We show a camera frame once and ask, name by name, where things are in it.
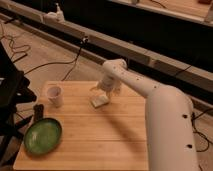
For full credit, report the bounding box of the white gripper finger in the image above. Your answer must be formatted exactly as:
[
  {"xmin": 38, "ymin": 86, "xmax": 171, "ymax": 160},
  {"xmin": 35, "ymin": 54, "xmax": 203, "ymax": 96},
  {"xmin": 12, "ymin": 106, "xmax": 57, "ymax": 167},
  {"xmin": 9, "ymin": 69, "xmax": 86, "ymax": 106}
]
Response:
[
  {"xmin": 106, "ymin": 92, "xmax": 112, "ymax": 101},
  {"xmin": 90, "ymin": 86, "xmax": 100, "ymax": 91}
]

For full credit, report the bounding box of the black floor cable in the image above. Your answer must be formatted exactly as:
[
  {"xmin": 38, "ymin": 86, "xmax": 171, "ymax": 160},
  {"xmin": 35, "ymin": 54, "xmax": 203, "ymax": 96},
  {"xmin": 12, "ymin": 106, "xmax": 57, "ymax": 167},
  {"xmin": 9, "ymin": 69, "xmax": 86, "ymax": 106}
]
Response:
[
  {"xmin": 190, "ymin": 108, "xmax": 213, "ymax": 154},
  {"xmin": 0, "ymin": 21, "xmax": 89, "ymax": 82}
]

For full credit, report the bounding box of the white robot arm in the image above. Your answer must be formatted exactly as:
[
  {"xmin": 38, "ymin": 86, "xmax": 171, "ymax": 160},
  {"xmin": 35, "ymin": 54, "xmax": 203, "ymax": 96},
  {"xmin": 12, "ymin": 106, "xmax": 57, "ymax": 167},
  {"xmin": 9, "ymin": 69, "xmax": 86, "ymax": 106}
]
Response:
[{"xmin": 91, "ymin": 59, "xmax": 199, "ymax": 171}]

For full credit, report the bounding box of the green ceramic bowl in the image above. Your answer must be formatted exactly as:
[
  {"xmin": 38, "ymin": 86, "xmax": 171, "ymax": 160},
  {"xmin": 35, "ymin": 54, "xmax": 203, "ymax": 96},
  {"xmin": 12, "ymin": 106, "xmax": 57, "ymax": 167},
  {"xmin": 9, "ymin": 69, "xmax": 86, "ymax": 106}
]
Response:
[{"xmin": 23, "ymin": 118, "xmax": 62, "ymax": 156}]

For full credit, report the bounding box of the white plastic cup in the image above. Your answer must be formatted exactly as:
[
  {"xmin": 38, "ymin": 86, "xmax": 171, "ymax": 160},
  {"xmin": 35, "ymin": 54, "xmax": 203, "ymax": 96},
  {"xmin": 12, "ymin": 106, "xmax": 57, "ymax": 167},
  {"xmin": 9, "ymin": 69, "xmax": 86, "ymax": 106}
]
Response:
[{"xmin": 46, "ymin": 86, "xmax": 63, "ymax": 108}]

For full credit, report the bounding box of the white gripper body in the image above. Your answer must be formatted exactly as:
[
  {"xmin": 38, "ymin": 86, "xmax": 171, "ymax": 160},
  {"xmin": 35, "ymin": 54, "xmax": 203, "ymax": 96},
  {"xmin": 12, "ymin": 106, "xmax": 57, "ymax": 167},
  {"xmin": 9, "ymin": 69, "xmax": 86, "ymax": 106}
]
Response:
[{"xmin": 98, "ymin": 75, "xmax": 121, "ymax": 93}]

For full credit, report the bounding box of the white sponge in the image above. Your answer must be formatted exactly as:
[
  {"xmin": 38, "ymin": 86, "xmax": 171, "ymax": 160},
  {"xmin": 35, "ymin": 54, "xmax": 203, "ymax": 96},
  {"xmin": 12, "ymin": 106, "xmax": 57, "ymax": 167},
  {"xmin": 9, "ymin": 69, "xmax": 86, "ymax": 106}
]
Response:
[{"xmin": 91, "ymin": 95, "xmax": 109, "ymax": 108}]

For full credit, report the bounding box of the small dark cylinder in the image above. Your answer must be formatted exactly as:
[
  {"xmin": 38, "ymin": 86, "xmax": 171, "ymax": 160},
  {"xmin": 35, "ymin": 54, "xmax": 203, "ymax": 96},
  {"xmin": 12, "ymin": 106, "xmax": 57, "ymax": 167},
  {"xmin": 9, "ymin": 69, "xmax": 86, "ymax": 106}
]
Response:
[{"xmin": 34, "ymin": 104, "xmax": 44, "ymax": 121}]

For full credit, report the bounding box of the black floor cable left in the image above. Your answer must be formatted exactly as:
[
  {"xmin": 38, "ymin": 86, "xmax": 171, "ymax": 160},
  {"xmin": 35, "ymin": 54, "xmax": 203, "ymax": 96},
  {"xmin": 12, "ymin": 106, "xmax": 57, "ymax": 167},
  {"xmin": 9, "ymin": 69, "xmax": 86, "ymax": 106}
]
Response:
[{"xmin": 0, "ymin": 21, "xmax": 89, "ymax": 82}]

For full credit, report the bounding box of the black floor cable right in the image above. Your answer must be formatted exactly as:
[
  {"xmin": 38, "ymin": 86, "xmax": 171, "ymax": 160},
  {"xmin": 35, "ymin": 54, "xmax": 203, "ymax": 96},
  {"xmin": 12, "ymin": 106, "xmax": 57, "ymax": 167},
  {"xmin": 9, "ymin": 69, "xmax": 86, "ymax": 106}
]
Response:
[{"xmin": 190, "ymin": 108, "xmax": 213, "ymax": 154}]

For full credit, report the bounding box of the white object on rail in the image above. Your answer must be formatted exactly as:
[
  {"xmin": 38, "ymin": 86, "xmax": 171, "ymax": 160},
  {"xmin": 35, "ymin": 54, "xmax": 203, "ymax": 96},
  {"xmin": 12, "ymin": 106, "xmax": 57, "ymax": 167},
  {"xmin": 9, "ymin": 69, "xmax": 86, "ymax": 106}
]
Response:
[{"xmin": 44, "ymin": 4, "xmax": 65, "ymax": 22}]

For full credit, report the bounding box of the black stand left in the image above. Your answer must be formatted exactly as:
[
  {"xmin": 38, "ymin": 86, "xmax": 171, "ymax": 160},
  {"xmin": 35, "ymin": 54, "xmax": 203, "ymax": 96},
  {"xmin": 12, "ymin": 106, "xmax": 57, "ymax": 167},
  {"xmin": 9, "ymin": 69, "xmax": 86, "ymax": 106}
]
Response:
[{"xmin": 0, "ymin": 42, "xmax": 37, "ymax": 161}]

